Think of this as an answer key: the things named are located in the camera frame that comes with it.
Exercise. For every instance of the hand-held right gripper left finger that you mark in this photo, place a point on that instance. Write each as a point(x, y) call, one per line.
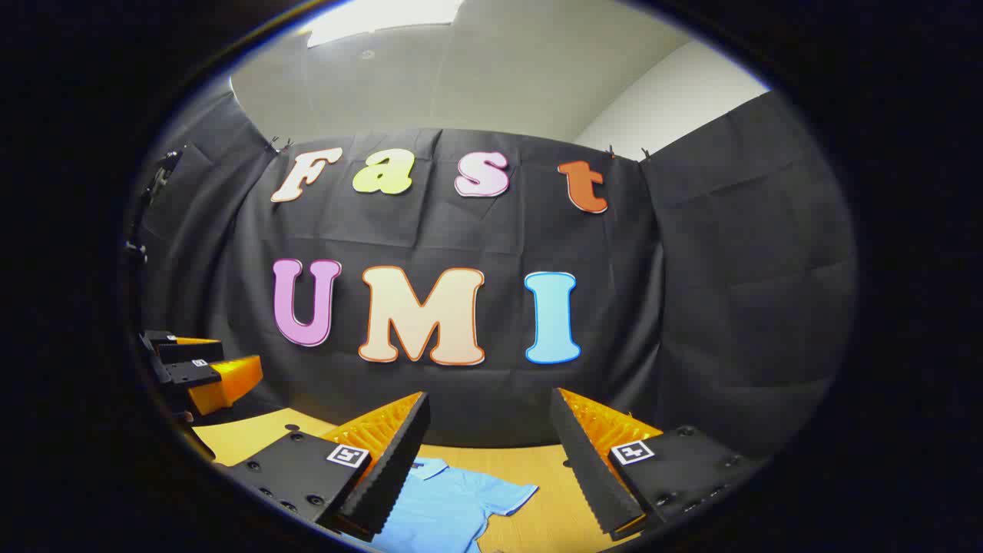
point(395, 468)

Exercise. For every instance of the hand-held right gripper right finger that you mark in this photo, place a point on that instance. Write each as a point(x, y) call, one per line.
point(591, 476)

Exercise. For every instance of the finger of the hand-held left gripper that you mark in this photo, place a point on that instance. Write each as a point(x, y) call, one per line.
point(192, 352)
point(184, 373)

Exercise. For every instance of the light blue polo T-shirt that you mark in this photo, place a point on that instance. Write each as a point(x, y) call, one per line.
point(453, 507)

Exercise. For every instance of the black clamp stand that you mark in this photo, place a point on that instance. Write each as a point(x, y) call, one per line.
point(165, 165)

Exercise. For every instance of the black backdrop cloth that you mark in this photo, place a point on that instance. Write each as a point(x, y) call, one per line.
point(491, 230)

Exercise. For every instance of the ceiling light panel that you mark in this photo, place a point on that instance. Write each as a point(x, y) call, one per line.
point(376, 19)

